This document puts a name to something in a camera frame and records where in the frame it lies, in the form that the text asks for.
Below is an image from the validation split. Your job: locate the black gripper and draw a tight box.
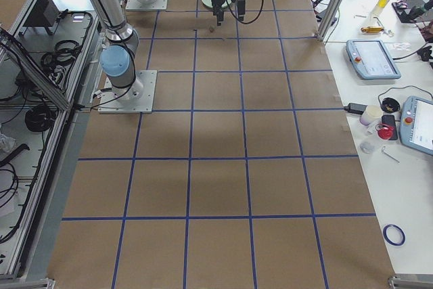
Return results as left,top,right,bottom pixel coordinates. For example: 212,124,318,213
236,0,246,20
211,0,226,26

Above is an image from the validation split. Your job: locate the light green plate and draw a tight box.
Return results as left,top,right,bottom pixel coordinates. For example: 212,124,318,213
201,0,232,9

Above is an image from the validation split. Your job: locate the grey teach pendant upper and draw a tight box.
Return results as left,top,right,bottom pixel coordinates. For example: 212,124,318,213
346,39,401,80

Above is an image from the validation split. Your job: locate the grey teach pendant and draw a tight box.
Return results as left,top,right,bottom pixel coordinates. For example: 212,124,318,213
346,39,401,80
399,96,432,155

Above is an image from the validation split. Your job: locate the black power adapter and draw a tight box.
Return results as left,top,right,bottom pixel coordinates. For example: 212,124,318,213
344,102,367,115

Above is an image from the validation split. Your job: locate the white purple cup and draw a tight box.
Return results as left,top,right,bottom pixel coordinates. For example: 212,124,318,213
359,105,383,126

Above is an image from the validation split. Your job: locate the black control box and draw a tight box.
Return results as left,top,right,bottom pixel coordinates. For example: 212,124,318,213
24,0,60,35

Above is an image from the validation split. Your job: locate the black smartphone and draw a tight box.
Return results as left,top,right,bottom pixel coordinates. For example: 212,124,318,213
380,114,398,140

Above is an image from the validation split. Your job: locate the red round lid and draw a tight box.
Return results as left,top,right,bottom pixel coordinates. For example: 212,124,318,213
375,123,395,140

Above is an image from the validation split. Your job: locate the silver allen key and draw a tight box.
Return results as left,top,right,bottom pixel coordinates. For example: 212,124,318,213
381,146,400,164

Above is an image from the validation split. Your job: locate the grey teach pendant lower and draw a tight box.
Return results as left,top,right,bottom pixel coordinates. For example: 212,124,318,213
399,96,432,155

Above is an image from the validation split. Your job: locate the blue tape roll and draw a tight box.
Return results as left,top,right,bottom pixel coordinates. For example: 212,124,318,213
382,224,406,246

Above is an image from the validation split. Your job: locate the grey base plate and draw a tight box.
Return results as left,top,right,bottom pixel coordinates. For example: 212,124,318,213
126,0,168,12

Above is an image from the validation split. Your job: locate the aluminium frame post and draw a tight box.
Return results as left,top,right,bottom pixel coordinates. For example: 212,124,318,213
315,0,360,43

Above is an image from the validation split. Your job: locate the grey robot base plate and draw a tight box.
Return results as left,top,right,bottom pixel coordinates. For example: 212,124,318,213
97,70,158,114

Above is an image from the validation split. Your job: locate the yellow handled screwdriver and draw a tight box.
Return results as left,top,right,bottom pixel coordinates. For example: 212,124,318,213
360,26,384,34

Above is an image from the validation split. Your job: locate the black coiled cable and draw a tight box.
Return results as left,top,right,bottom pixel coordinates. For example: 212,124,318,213
24,104,55,134

